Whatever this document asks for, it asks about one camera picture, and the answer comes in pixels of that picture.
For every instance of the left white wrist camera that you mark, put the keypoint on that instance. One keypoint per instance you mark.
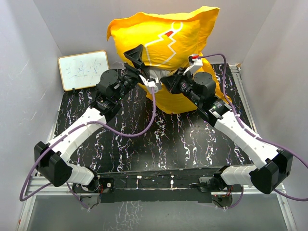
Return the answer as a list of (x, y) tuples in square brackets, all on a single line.
[(153, 85)]

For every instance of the yellow Pikachu pillowcase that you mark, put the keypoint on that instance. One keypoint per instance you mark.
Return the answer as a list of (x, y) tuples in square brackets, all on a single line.
[(168, 39)]

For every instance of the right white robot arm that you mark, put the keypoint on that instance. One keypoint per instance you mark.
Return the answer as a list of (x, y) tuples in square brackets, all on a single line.
[(270, 166)]

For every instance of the small whiteboard wooden frame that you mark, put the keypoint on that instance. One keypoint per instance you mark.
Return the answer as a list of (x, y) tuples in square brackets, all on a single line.
[(82, 70)]

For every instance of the white pillow insert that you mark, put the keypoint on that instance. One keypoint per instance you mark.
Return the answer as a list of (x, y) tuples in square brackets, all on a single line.
[(158, 73)]

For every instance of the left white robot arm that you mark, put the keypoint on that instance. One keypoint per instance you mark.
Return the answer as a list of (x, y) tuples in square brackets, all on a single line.
[(51, 158)]

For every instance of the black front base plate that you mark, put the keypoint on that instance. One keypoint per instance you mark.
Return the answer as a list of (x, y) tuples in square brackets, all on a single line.
[(186, 184)]

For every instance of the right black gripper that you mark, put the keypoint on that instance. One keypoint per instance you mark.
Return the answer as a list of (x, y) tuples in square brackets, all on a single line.
[(173, 82)]

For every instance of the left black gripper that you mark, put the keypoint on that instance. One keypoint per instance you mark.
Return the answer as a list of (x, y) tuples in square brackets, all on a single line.
[(134, 56)]

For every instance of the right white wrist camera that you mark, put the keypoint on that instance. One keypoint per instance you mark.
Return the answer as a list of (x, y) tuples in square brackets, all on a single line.
[(195, 63)]

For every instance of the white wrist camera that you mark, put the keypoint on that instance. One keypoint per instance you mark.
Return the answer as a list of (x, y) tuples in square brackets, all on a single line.
[(153, 85), (195, 63)]

